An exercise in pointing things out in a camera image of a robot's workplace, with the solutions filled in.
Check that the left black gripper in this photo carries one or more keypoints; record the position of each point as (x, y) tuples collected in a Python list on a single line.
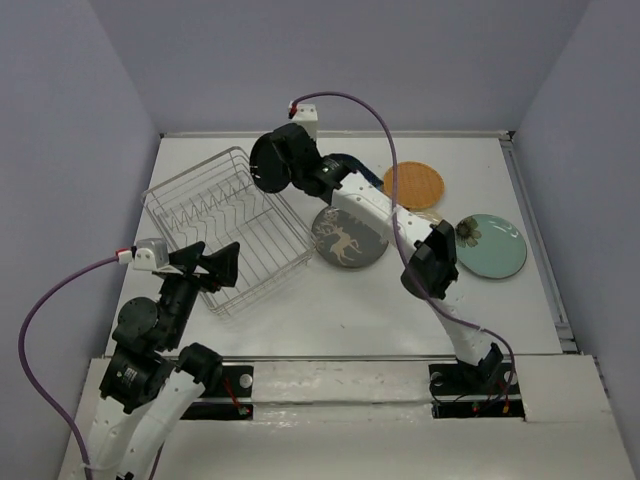
[(224, 263)]

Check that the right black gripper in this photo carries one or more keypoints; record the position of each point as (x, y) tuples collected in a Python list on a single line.
[(313, 142)]

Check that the black round plate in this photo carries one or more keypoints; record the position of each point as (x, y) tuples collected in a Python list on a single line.
[(269, 171)]

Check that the grey reindeer plate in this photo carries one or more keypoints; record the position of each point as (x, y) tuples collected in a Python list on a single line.
[(346, 242)]

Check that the cream plate with black spot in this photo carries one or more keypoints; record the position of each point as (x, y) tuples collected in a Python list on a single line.
[(432, 216)]

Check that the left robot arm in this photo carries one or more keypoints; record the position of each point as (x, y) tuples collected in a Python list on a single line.
[(143, 394)]

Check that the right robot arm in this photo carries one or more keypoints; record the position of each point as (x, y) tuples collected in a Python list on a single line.
[(428, 253)]

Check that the dark blue leaf plate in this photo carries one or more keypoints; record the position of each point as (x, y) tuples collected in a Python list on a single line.
[(355, 164)]

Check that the orange woven round plate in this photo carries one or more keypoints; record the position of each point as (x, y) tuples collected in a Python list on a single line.
[(419, 186)]

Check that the teal flower plate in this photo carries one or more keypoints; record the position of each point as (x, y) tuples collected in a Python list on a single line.
[(490, 247)]

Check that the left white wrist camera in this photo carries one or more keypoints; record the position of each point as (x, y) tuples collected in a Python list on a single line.
[(151, 255)]

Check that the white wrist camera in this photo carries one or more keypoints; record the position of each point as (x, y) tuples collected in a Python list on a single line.
[(305, 115), (151, 255)]

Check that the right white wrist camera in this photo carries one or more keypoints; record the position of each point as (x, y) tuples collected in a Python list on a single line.
[(305, 115)]

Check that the metal wire dish rack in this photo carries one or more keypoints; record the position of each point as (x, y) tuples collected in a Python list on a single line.
[(217, 202)]

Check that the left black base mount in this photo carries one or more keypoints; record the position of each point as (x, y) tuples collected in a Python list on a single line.
[(230, 399)]

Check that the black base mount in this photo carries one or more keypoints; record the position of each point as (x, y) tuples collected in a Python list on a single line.
[(453, 397), (230, 399)]

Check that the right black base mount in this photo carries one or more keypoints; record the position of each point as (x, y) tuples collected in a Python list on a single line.
[(453, 397)]

